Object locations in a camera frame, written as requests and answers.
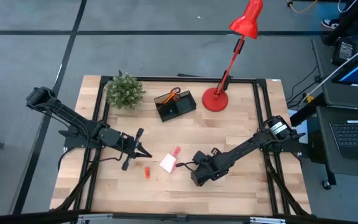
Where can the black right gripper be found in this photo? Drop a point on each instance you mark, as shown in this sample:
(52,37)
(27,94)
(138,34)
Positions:
(207,169)

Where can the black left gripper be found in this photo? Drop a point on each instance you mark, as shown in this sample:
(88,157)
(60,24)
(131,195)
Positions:
(129,144)

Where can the pink eraser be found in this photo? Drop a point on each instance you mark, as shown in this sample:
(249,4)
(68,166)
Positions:
(176,151)

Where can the red eraser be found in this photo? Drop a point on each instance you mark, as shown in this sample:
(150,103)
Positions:
(147,173)

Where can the yellow pencil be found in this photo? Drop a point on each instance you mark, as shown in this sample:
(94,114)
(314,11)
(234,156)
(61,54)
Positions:
(169,97)

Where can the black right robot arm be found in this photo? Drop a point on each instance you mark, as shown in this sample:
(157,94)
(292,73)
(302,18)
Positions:
(247,146)

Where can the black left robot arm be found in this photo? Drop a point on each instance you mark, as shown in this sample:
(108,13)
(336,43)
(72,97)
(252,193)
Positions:
(73,123)

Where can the black mesh desk organizer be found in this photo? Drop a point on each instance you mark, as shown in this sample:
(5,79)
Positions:
(186,105)

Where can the pink sticky note pad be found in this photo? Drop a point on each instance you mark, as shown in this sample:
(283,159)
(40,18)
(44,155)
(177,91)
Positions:
(167,162)

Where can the potted green plant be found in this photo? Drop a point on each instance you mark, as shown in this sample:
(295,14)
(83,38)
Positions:
(124,91)

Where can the red desk lamp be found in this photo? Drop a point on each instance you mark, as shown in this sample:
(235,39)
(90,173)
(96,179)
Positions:
(215,100)

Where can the laptop computer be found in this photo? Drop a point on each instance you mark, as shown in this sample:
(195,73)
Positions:
(323,149)

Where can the yellow plug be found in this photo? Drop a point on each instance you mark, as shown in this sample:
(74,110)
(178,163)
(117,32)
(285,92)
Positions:
(309,99)

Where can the black caster wheel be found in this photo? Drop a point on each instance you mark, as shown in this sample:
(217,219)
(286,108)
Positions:
(327,185)

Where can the black desk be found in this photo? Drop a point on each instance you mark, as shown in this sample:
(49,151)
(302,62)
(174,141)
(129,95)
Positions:
(325,77)

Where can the black power adapter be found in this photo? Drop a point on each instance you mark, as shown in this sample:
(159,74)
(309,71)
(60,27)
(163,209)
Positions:
(345,51)

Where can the person's shoe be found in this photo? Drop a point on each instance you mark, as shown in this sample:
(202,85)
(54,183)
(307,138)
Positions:
(330,23)

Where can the silver bracket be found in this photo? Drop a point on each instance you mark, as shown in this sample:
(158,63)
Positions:
(267,220)
(95,219)

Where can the black aluminium table frame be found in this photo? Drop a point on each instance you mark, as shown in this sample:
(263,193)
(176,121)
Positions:
(197,79)

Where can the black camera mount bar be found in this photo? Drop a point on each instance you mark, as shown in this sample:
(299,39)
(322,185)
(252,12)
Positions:
(26,218)

